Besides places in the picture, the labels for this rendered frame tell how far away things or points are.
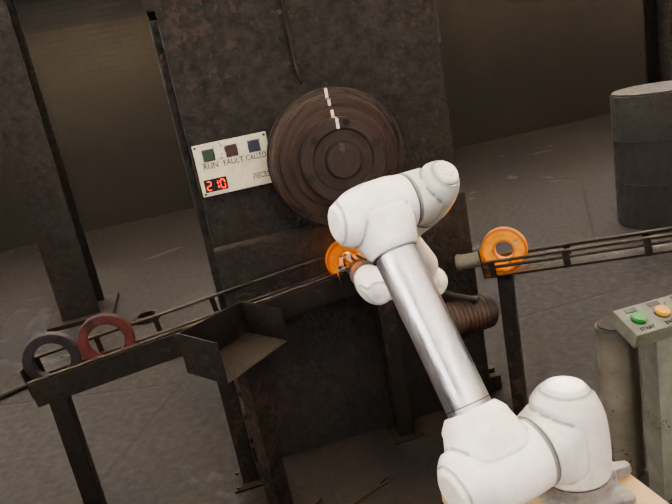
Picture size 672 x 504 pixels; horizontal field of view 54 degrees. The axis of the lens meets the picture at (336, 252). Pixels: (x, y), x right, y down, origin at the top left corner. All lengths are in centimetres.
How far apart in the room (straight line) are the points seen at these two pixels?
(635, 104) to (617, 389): 268
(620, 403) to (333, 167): 116
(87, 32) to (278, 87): 611
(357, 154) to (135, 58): 630
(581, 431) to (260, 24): 163
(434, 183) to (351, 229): 22
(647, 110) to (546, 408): 331
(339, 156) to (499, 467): 118
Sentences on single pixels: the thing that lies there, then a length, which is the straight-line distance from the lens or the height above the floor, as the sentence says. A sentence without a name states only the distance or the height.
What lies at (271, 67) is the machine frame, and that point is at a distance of 237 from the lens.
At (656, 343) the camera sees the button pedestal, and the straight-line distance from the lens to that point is 204.
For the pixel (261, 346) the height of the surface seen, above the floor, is 60.
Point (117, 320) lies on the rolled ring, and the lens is 236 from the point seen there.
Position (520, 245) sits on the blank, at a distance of 233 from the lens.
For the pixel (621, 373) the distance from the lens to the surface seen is 221.
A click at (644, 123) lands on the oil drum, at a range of 460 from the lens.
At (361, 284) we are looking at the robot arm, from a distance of 202.
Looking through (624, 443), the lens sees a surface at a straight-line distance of 233.
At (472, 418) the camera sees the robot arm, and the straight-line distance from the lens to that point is 140.
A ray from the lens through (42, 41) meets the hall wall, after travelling 844.
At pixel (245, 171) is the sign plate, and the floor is 112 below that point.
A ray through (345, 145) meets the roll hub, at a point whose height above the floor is 116.
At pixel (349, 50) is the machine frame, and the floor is 145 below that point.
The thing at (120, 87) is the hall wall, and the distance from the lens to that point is 832.
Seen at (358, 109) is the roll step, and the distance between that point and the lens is 226.
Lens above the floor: 144
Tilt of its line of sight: 16 degrees down
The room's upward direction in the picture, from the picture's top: 11 degrees counter-clockwise
